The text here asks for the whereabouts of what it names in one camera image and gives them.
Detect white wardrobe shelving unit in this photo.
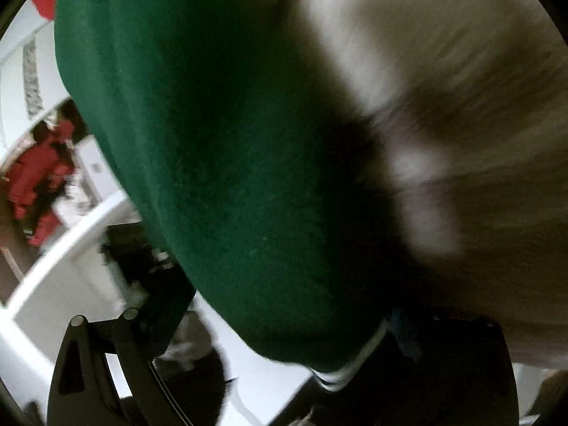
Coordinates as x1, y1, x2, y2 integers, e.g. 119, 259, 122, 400
0, 7, 312, 426

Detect green and white varsity jacket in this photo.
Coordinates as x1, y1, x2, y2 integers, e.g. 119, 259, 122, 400
55, 0, 567, 425

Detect red clothes in wardrobe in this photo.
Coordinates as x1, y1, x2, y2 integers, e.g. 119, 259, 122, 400
5, 118, 75, 248

